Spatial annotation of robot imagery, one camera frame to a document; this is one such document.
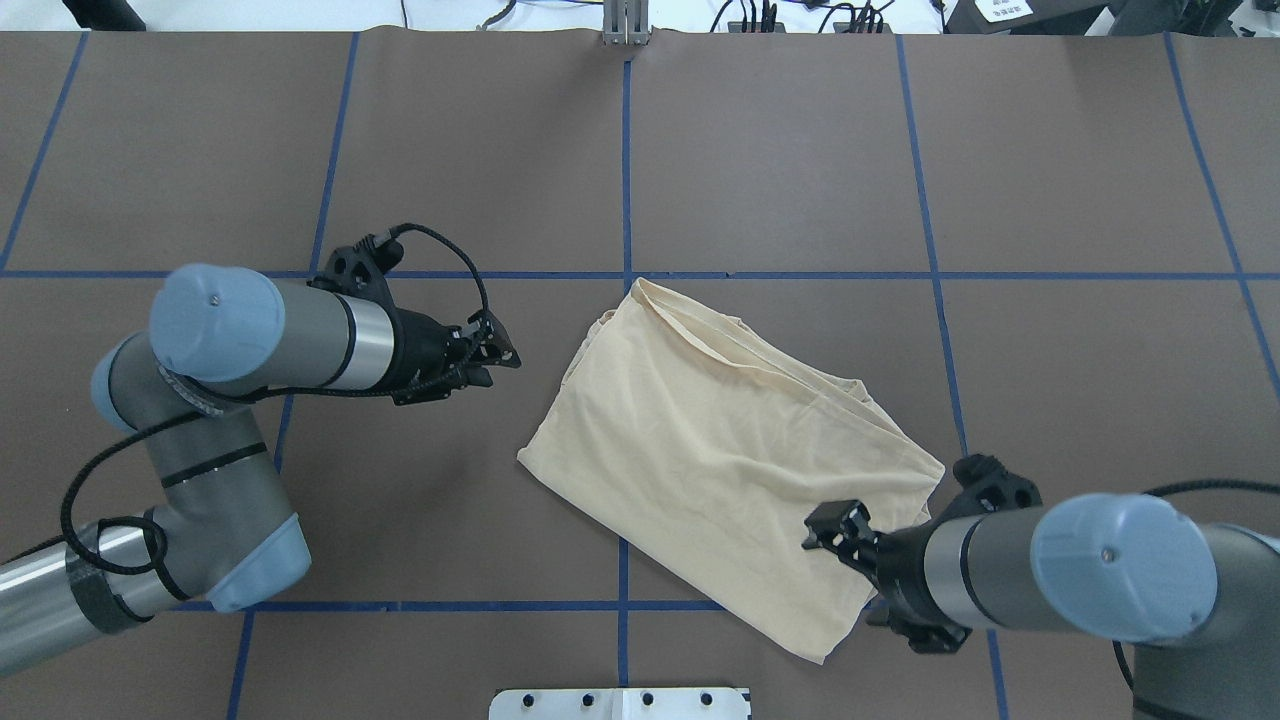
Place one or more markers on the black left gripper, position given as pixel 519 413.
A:
pixel 417 349

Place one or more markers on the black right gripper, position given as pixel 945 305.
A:
pixel 900 567

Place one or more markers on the cream long-sleeve graphic shirt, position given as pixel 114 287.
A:
pixel 683 431

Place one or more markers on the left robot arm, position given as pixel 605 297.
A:
pixel 189 504

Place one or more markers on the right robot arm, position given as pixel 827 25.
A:
pixel 1196 602

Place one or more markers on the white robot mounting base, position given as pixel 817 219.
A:
pixel 623 703

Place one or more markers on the black power adapter box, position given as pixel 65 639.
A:
pixel 1050 18

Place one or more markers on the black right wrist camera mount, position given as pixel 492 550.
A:
pixel 988 486

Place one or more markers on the aluminium frame post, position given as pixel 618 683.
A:
pixel 626 22

